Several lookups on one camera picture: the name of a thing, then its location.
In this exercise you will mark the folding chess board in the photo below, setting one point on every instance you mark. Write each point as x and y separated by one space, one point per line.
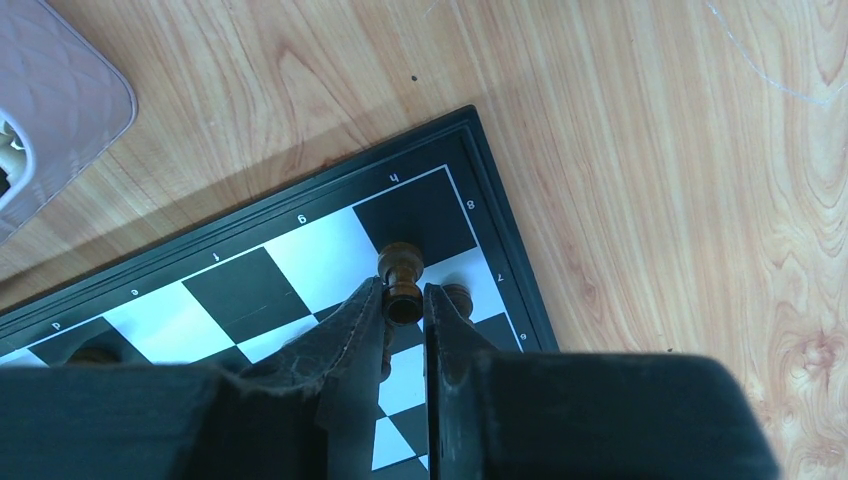
230 293

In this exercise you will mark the dark brown chess rook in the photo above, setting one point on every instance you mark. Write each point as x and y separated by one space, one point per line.
400 266

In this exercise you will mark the pink tin box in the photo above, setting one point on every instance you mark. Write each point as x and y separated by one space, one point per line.
62 100

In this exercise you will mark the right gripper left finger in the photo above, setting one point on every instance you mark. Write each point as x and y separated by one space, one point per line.
307 411

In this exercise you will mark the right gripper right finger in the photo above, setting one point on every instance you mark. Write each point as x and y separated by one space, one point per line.
496 414

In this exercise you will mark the dark chess piece on board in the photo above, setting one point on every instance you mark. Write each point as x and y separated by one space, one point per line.
460 297

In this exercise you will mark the dark brown chess pawn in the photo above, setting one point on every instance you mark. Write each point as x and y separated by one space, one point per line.
94 355

